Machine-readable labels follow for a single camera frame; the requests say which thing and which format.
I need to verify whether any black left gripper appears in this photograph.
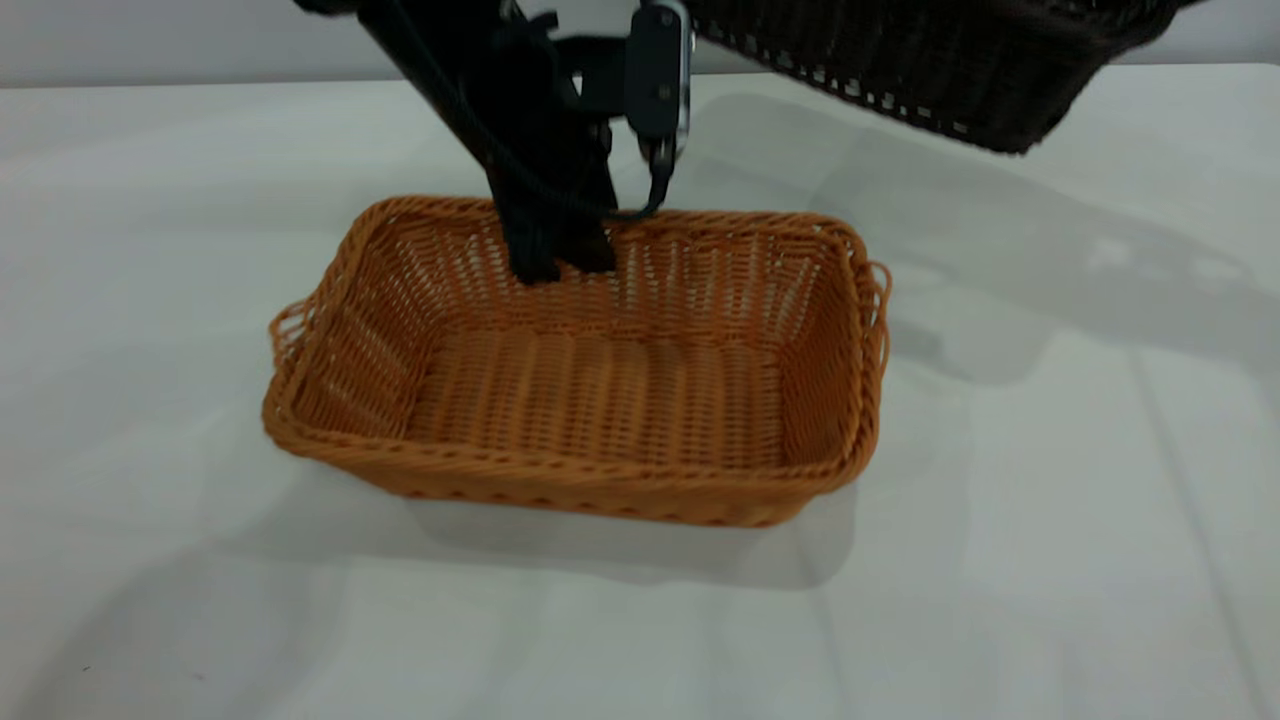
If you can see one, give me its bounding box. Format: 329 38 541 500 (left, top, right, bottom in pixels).
478 5 619 287

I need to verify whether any orange-brown wicker basket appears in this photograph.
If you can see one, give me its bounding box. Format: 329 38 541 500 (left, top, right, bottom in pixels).
262 195 892 528

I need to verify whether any dark brown wicker basket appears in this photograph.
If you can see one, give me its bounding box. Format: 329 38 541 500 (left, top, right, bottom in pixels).
688 0 1183 156

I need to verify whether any black camera cable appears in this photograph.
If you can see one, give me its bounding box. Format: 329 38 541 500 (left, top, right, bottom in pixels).
395 0 673 221

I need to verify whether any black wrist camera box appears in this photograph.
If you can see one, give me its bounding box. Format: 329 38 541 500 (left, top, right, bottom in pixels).
560 0 694 179

